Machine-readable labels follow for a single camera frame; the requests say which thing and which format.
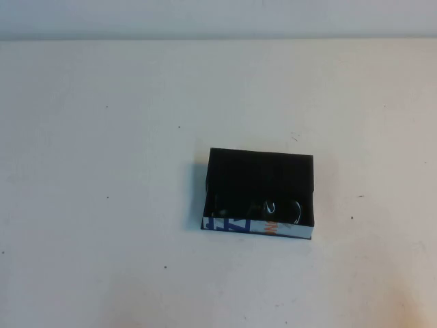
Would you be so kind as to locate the black framed glasses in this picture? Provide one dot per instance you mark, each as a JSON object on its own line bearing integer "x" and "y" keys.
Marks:
{"x": 269, "y": 207}

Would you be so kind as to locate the black printed open glasses case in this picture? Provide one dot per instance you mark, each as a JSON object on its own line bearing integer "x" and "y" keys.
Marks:
{"x": 259, "y": 171}

